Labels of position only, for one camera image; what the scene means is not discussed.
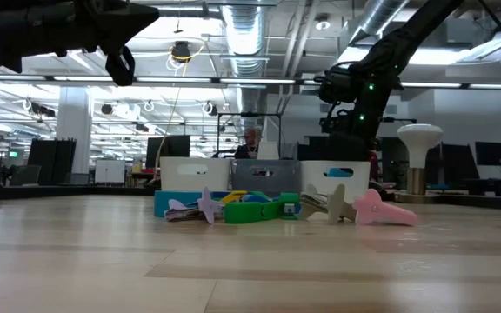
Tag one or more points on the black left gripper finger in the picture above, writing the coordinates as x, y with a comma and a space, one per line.
133, 19

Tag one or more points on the grey staple remover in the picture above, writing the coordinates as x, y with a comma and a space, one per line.
336, 204

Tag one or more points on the pink staple remover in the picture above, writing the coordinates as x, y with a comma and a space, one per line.
381, 211

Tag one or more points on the green mini stapler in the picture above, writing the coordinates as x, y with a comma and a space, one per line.
268, 194
246, 213
289, 197

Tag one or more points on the blue mini stapler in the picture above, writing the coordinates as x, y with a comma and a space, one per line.
255, 198

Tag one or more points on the yellow mini stapler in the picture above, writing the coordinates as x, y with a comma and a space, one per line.
235, 196

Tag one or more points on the purple staple remover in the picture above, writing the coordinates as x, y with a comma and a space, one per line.
209, 206

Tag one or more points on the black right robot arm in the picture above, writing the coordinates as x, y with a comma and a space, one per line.
411, 30

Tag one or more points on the person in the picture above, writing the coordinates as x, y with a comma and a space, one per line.
246, 150
374, 167

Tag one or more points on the white plastic storage bin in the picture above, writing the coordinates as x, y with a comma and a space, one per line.
220, 182
311, 178

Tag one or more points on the white mushroom table lamp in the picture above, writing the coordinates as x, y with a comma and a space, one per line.
420, 139

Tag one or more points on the white panel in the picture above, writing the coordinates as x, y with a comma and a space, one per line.
268, 151

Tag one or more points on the white building column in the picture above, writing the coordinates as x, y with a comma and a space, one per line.
74, 130

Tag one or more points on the large dark screen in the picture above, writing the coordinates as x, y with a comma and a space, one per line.
455, 161

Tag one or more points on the grey plastic storage bin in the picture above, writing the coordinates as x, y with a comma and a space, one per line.
242, 178

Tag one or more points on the green exit sign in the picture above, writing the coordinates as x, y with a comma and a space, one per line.
13, 154

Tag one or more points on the black computer monitor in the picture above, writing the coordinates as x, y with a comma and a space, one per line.
172, 148

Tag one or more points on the black room partition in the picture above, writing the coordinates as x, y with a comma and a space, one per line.
50, 161

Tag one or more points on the small black monitor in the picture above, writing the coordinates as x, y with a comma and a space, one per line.
489, 153

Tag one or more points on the grey chair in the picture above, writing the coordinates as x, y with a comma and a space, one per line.
26, 176

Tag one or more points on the white cabinet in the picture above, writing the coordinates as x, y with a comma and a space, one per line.
109, 171

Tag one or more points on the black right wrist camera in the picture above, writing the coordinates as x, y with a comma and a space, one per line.
335, 121

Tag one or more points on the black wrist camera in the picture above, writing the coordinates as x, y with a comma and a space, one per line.
335, 121
111, 65

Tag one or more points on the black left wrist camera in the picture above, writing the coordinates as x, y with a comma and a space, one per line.
111, 65

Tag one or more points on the black overhead camera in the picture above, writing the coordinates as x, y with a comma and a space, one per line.
181, 51

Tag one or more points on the silver ventilation duct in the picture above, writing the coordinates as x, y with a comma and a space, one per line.
376, 17
246, 35

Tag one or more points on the black right table frame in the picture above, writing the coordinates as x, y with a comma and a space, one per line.
485, 202

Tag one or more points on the black table frame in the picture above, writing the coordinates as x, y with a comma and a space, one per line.
485, 202
59, 192

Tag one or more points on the black left table frame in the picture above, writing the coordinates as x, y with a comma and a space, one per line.
59, 192

